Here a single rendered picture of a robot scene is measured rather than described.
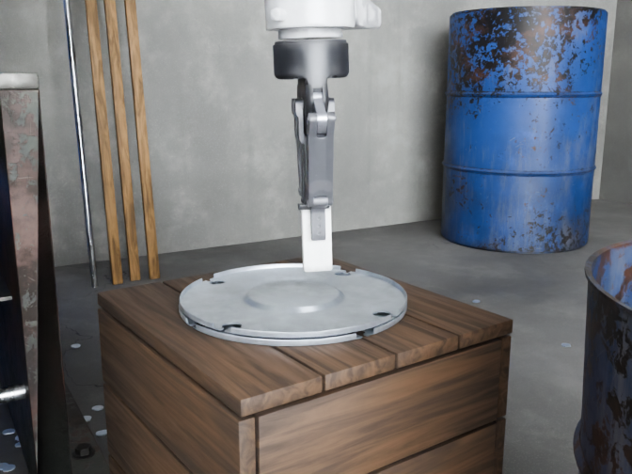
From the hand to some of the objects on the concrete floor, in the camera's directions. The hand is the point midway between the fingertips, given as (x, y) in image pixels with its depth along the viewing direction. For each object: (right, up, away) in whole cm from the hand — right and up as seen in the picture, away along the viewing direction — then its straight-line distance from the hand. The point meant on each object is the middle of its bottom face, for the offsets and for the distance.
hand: (316, 237), depth 73 cm
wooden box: (-3, -43, +24) cm, 49 cm away
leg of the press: (-59, -32, +71) cm, 98 cm away
